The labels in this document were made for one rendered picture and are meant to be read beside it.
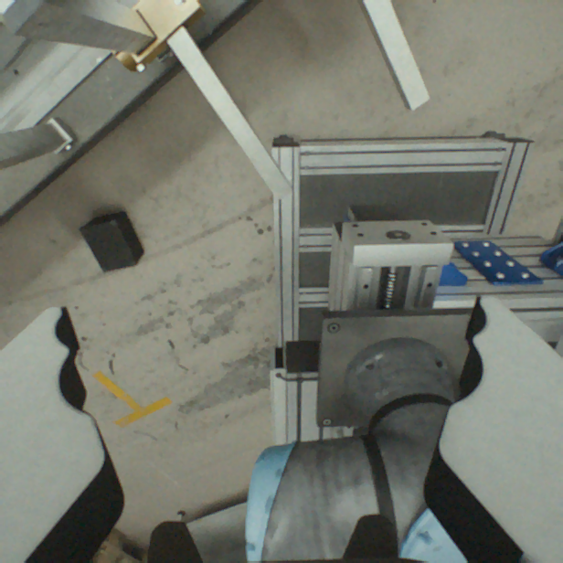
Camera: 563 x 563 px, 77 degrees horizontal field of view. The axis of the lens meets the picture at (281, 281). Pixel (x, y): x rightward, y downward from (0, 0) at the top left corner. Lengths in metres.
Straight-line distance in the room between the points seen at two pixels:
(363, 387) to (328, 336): 0.08
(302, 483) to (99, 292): 1.57
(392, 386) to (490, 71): 1.31
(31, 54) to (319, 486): 0.87
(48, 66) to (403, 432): 0.87
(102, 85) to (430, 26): 1.09
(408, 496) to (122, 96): 0.74
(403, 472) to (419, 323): 0.20
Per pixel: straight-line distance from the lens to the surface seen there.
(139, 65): 0.64
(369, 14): 0.62
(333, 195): 1.28
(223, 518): 2.91
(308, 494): 0.41
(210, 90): 0.61
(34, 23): 0.37
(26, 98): 0.94
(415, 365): 0.50
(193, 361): 1.98
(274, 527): 0.42
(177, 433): 2.44
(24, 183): 0.90
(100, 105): 0.79
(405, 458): 0.43
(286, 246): 1.31
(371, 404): 0.50
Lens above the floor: 1.43
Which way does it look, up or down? 60 degrees down
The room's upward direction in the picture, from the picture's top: 177 degrees clockwise
